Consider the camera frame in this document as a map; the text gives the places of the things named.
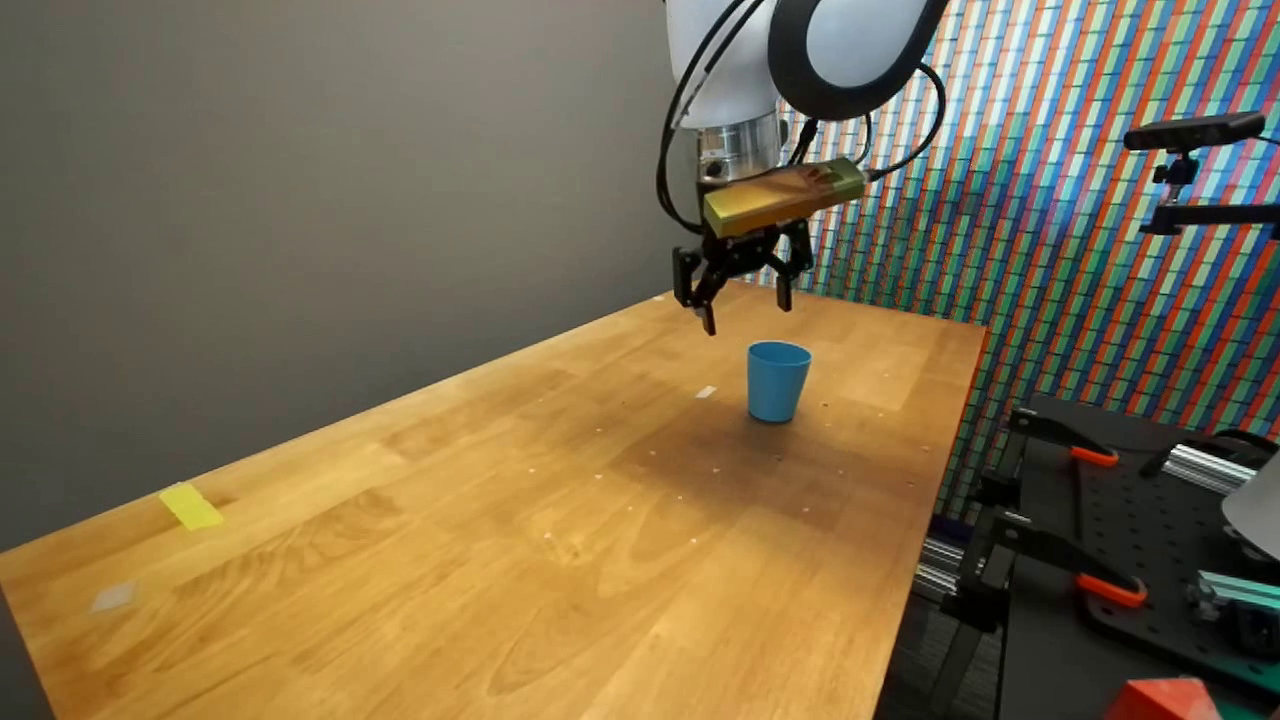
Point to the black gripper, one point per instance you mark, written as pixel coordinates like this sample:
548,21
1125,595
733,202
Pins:
762,248

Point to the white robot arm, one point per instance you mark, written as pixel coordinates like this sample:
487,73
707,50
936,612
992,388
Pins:
845,32

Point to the blue plastic cup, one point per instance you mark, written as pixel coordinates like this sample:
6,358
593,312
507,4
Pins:
776,385

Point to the red block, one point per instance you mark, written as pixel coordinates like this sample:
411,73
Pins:
1160,702

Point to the multicolour patterned backdrop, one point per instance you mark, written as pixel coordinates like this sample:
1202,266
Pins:
1064,266

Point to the black perforated workbench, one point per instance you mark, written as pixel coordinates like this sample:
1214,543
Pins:
1135,535

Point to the silver aluminium extrusion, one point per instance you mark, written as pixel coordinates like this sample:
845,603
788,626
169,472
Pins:
1206,467

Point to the grey flat plate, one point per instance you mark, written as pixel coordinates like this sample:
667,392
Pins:
1260,513

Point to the teal bar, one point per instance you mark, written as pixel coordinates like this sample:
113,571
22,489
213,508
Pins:
1243,595

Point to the yellow tape strip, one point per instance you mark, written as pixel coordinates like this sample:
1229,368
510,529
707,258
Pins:
190,504

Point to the translucent tape patch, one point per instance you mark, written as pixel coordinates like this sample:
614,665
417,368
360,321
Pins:
113,599

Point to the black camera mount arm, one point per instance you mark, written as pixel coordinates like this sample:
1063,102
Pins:
1206,213

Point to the black bar-shaped camera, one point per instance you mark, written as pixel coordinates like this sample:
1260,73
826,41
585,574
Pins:
1195,129

